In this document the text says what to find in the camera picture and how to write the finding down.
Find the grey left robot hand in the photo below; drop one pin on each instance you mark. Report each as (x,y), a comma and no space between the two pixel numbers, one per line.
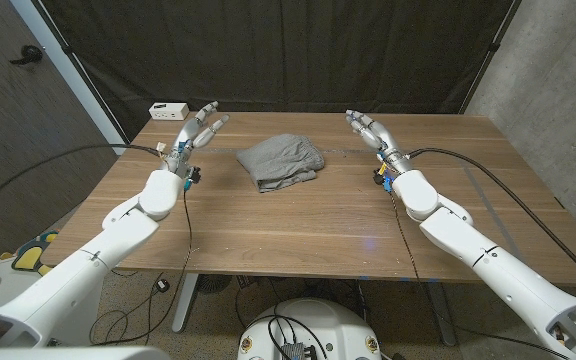
(193,134)

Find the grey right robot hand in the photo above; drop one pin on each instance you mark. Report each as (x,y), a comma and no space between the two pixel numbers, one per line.
(378,134)

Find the grey fabric shorts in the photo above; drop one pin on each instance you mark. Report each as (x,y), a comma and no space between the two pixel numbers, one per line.
(280,161)

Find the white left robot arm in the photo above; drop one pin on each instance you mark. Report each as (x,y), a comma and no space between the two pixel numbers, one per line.
(93,255)

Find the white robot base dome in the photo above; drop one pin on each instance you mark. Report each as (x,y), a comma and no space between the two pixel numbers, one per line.
(328,325)

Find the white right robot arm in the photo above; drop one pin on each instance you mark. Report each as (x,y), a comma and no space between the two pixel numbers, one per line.
(493,260)

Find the white power strip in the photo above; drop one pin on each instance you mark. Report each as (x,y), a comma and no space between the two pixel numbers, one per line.
(168,111)

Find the black backdrop curtain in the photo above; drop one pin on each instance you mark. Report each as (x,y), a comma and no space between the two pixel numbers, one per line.
(293,55)

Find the black backdrop stand pole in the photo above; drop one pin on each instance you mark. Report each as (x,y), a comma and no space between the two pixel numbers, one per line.
(67,50)
(493,47)

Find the dark round floor fan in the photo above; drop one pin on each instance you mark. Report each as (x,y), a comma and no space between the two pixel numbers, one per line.
(213,282)

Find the black plug adapter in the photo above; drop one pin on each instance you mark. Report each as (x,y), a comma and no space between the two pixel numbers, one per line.
(162,285)

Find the white table leg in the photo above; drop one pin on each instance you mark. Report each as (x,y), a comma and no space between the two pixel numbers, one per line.
(185,305)

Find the dark wooden door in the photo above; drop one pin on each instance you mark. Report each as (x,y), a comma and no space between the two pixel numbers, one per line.
(18,100)

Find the dark grey table leg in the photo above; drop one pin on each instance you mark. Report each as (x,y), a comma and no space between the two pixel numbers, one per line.
(440,315)

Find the yellow and black floor item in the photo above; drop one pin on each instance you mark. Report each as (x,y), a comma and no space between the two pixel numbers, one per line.
(30,256)

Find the white door frame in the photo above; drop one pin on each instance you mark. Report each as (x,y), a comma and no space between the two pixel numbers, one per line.
(84,95)

